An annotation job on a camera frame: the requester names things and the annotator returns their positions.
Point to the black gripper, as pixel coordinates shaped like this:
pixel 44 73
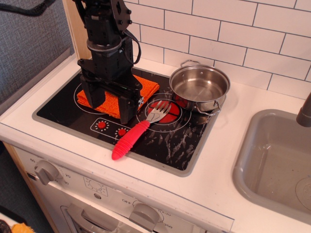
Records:
pixel 110 70

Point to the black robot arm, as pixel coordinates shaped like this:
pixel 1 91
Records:
pixel 106 22

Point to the black toy stove top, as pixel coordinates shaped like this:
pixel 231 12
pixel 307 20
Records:
pixel 172 144

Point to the orange knitted cloth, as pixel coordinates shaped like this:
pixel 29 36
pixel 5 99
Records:
pixel 111 106

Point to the stainless steel pot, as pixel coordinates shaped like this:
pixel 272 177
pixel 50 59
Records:
pixel 199 88

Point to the grey timer knob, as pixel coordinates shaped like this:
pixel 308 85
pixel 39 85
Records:
pixel 46 172

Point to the grey oven temperature knob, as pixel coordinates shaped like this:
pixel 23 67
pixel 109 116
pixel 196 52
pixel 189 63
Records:
pixel 144 216

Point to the yellow and black object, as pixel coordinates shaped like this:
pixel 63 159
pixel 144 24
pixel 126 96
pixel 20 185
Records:
pixel 16 228

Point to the grey plastic sink basin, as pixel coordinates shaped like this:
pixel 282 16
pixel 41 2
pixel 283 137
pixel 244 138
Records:
pixel 273 168

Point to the grey faucet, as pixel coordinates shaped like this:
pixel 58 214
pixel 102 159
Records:
pixel 304 116

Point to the fork with red handle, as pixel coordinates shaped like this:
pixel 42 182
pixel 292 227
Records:
pixel 131 137

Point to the grey oven door handle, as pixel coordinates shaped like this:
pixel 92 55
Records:
pixel 93 221

